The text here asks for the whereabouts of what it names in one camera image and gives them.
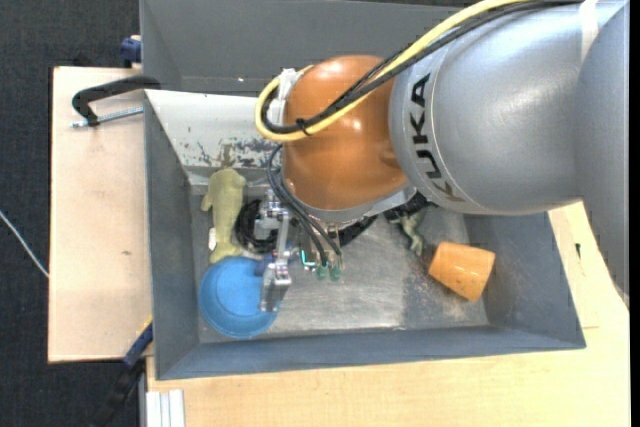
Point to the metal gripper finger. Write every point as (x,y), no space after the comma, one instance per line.
(276,286)
(267,227)

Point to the yellow-green toy dolphin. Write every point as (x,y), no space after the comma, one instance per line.
(226,210)

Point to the blue bowl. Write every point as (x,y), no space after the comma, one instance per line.
(230,297)

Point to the grey metal bin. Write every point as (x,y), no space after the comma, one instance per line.
(375,305)

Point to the green toy animal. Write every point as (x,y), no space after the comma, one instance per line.
(414,229)

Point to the orange cup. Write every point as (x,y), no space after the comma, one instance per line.
(460,270)

